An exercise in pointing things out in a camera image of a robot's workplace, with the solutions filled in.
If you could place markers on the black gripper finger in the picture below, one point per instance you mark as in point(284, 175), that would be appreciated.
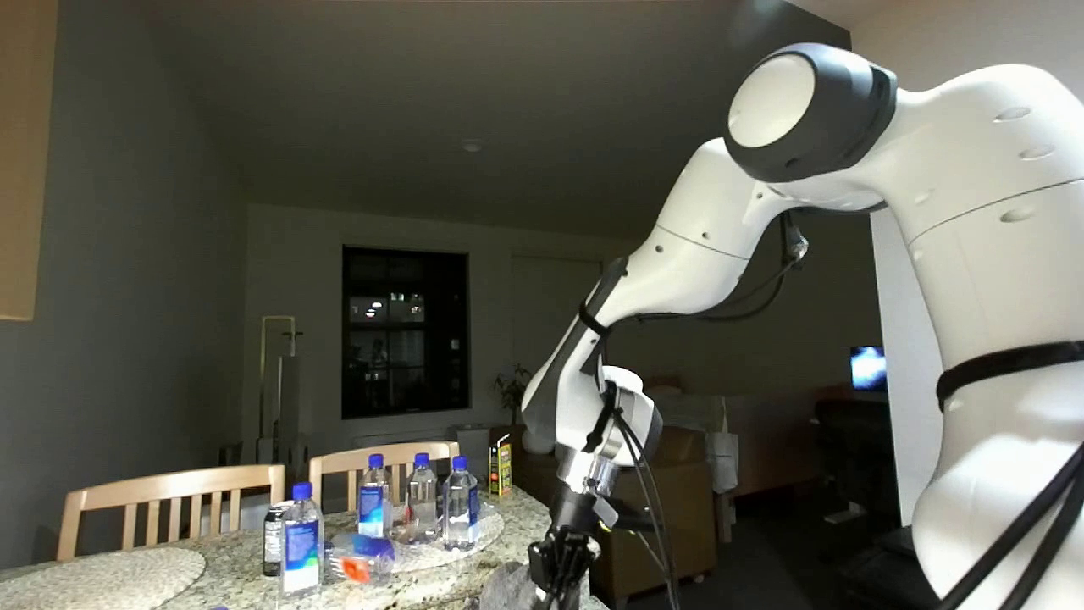
point(542, 580)
point(579, 580)

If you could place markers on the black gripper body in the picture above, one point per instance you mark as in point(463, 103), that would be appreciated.
point(570, 529)

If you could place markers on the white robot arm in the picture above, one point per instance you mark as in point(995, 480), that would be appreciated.
point(995, 226)

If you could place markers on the yellow box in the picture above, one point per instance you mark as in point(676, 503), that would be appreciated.
point(501, 469)

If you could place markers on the wooden dresser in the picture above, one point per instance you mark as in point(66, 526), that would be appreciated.
point(666, 521)

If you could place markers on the clear plastic packaging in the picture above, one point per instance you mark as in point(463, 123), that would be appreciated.
point(357, 563)

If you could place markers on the light wooden chair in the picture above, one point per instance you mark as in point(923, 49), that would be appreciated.
point(341, 461)
point(172, 485)

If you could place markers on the dark window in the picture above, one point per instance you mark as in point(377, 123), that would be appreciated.
point(409, 339)

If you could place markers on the small dark bottle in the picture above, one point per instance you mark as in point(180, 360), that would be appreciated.
point(271, 545)

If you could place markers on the dark TV stand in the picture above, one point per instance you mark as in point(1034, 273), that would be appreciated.
point(848, 451)

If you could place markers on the lit blue screen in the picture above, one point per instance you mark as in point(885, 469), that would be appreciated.
point(870, 367)

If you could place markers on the wooden upper cabinet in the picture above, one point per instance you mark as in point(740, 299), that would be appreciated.
point(25, 157)

